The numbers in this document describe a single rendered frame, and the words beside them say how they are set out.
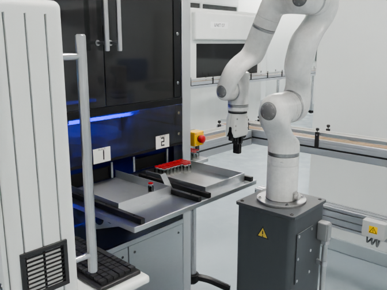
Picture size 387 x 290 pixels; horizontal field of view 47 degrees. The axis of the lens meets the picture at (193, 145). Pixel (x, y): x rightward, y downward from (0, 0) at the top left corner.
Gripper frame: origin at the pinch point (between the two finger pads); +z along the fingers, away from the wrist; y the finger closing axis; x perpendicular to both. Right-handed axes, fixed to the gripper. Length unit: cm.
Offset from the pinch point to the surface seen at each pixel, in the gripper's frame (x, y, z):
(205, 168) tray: -21.9, -5.6, 13.9
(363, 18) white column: -9, -143, -58
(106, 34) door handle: -31, 41, -46
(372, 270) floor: 15, -133, 103
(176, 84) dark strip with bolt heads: -37.4, -2.9, -23.7
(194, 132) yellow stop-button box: -36.8, -14.6, 0.4
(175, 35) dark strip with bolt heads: -37, -3, -46
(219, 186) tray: -0.1, 11.1, 13.9
